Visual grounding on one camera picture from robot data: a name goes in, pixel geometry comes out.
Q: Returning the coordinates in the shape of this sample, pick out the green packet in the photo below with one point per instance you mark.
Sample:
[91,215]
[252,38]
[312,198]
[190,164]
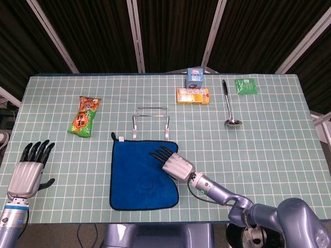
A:
[246,86]

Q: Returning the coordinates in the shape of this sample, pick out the yellow flat box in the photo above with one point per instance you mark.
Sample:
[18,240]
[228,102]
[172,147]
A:
[192,96]

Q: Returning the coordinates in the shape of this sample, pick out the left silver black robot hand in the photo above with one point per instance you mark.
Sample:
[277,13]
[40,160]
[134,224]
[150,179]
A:
[24,178]

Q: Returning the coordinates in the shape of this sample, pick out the green orange snack bag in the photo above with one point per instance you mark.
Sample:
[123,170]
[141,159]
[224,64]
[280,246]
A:
[82,118]

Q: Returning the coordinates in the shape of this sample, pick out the green grid table mat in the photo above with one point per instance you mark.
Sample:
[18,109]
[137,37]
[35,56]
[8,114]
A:
[232,160]

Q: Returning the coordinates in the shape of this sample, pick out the blue-grey robot torso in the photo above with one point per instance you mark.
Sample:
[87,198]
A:
[155,236]

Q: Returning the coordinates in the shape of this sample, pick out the aluminium frame post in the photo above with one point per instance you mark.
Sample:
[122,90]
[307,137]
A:
[137,38]
[212,36]
[51,36]
[302,44]

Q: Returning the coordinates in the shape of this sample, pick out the blue towel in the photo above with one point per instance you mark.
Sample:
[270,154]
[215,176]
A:
[134,180]

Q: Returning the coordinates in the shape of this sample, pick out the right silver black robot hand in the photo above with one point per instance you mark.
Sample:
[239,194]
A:
[178,166]

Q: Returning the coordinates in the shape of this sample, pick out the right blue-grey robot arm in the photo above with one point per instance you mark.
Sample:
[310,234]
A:
[269,214]

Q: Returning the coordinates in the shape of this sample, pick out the light blue carton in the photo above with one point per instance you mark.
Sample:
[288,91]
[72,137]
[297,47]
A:
[194,77]

